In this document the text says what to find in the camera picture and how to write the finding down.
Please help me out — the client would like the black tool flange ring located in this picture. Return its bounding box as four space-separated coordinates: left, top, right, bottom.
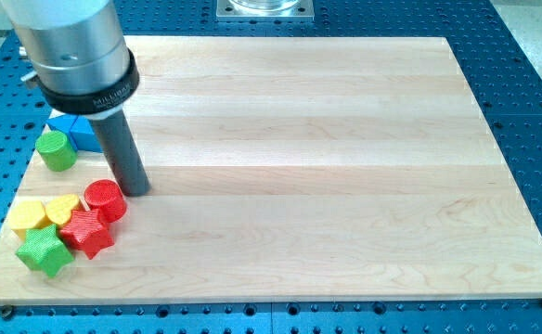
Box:
38 48 140 116

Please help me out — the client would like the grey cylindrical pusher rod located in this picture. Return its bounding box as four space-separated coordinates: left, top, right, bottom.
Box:
87 109 150 197

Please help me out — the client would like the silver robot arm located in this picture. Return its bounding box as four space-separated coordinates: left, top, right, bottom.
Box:
1 0 150 197

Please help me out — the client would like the blue triangle block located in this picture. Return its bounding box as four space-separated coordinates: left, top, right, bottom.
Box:
47 114 102 153

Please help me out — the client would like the green cylinder block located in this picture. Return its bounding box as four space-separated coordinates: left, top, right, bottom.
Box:
35 130 77 172

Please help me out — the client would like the red cylinder block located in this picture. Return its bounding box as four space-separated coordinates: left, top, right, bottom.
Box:
84 179 127 223

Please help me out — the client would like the yellow heart block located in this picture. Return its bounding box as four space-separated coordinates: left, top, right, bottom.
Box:
45 194 85 228

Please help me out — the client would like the red star block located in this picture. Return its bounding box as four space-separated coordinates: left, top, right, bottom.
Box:
59 209 115 260

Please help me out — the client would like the yellow hexagon block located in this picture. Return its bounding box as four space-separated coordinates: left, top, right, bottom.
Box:
7 200 51 241

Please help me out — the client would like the green star block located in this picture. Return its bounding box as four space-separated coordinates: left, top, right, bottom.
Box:
15 224 74 277

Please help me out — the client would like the wooden board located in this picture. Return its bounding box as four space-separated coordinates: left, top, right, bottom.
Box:
0 36 542 305

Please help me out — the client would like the left board clamp bolt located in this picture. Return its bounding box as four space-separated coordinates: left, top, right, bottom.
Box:
0 305 15 320

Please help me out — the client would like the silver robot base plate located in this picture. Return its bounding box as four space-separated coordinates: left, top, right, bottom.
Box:
216 0 315 22

